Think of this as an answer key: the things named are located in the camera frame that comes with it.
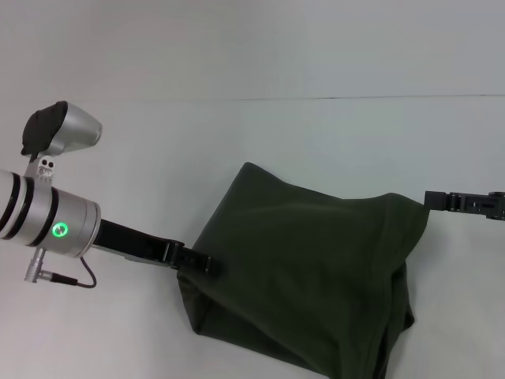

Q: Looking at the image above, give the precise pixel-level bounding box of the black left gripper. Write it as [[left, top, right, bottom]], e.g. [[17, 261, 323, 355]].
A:
[[91, 218, 223, 278]]

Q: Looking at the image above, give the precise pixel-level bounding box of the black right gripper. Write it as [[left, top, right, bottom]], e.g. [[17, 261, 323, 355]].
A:
[[423, 189, 505, 223]]

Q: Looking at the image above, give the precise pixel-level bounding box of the dark green FREE t-shirt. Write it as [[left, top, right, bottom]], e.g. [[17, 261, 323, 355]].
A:
[[175, 161, 431, 379]]

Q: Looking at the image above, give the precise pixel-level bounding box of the dark left arm cable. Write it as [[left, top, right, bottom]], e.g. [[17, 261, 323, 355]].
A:
[[23, 247, 98, 290]]

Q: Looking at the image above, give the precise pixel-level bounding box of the silver black wrist camera box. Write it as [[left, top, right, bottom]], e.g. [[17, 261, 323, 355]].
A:
[[19, 99, 104, 187]]

